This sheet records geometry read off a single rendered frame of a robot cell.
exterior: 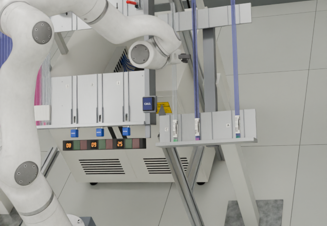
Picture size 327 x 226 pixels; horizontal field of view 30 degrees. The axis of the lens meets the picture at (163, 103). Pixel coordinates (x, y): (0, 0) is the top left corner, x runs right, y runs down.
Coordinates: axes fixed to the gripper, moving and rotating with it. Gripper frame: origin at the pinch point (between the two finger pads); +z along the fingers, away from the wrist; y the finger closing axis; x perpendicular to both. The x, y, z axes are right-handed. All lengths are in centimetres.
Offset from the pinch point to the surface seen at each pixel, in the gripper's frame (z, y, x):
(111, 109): 7.0, 28.2, 15.6
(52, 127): 5, 53, 21
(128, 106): 6.0, 20.9, 15.2
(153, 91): 9.2, 11.9, 10.2
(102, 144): 6.8, 32.7, 28.6
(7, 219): 62, 116, 67
